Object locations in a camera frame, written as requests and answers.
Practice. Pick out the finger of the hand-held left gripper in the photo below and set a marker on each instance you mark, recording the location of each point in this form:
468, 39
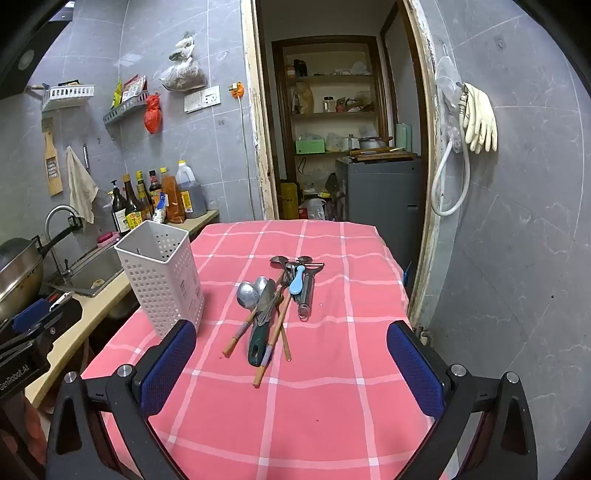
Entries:
32, 314

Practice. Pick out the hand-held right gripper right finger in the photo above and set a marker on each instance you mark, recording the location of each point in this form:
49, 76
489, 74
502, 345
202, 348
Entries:
415, 369

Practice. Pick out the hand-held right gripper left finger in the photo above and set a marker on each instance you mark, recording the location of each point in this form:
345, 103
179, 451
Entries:
168, 364

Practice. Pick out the white perforated utensil holder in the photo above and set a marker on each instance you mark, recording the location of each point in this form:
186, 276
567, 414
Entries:
157, 277

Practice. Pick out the metal spoon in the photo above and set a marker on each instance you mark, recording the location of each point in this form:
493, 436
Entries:
247, 295
262, 286

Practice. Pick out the metal peeler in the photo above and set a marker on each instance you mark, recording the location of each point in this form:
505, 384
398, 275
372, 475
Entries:
307, 295

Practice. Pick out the small metal ladle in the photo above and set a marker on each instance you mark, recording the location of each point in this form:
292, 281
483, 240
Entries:
277, 263

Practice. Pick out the person's left hand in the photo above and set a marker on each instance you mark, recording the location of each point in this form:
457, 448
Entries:
32, 429

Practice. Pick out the black induction cooker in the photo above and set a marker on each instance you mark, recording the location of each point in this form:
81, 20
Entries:
69, 318

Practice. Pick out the metal wok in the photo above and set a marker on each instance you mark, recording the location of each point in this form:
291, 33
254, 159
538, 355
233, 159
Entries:
18, 277

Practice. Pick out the beige kitchen counter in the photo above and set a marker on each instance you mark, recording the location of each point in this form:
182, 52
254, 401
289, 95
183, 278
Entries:
60, 350

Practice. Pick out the steel sink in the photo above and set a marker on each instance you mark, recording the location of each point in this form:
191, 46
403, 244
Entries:
92, 272

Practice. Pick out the pink checked tablecloth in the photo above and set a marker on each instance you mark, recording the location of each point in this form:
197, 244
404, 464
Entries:
323, 369

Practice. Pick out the metal faucet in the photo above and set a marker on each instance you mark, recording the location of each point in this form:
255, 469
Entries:
55, 217

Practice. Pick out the pink sponge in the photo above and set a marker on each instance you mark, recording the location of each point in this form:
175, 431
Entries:
108, 238

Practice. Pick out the hanging dishcloth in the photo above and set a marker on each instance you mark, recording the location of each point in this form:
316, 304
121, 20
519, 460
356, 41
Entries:
81, 184

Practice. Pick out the yellow label soy sauce bottle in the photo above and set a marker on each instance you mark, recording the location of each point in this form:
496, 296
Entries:
134, 207

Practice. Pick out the blue white packet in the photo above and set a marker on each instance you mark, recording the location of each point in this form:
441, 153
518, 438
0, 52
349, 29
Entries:
160, 210

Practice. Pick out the wooden grater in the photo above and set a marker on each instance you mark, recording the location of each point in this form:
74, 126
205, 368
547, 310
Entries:
53, 157

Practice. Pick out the grey cabinet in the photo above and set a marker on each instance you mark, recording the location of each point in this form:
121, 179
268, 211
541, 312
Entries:
378, 207

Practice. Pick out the hanging metal tool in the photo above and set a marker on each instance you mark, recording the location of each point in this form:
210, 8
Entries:
86, 157

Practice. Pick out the yellow cap dark sauce bottle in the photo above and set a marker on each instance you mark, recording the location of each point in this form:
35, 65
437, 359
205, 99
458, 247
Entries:
142, 189

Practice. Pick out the orange sauce bottle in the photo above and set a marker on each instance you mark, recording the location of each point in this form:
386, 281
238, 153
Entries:
173, 198

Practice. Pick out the large oil jug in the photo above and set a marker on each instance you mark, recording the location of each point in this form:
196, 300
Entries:
191, 194

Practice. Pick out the red cap dark sauce bottle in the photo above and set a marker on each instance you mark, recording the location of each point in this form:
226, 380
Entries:
154, 184

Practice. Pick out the yellow container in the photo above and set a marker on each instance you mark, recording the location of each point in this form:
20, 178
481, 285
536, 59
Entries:
290, 201

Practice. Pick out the wooden cutting board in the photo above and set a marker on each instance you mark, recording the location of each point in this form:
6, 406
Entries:
383, 155

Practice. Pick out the metal pot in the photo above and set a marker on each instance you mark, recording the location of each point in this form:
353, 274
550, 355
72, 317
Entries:
369, 143

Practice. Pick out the pale green board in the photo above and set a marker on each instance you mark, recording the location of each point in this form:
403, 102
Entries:
405, 138

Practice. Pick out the red plastic bag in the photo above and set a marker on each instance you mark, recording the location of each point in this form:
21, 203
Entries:
153, 115

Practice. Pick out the yellow seasoning packet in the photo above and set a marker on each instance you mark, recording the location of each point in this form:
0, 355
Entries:
117, 94

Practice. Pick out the green box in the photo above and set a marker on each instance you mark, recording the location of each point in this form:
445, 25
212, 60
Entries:
310, 146

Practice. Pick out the red seasoning packet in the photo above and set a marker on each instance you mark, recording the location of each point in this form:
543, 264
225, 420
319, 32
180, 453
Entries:
135, 87

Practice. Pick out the cream rubber glove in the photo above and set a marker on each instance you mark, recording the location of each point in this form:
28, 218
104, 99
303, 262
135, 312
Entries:
473, 120
490, 124

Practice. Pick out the black range hood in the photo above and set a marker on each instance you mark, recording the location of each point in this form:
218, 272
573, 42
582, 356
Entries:
23, 46

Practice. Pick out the glass jar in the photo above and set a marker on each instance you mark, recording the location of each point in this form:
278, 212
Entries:
328, 104

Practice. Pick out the clear bag of dried goods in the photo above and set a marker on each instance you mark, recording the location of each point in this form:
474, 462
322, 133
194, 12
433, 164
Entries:
182, 74

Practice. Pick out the clear plastic bag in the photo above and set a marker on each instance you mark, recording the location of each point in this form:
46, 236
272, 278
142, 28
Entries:
445, 83

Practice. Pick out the brown paper bag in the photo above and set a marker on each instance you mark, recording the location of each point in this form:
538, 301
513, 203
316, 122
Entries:
304, 99

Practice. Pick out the wooden shelf unit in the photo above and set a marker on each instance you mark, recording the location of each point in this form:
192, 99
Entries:
323, 79

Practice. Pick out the white plastic wall basket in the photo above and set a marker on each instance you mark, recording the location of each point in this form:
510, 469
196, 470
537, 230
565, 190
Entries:
69, 94

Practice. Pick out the metal wall shelf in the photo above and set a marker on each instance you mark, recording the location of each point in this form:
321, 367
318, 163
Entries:
124, 110

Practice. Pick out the wooden door frame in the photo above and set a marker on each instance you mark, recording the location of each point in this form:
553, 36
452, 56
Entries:
251, 138

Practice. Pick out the wall socket panel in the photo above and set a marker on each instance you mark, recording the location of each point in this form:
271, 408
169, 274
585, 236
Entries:
203, 99

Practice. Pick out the orange wall hook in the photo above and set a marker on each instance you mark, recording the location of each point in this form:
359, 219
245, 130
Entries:
238, 90

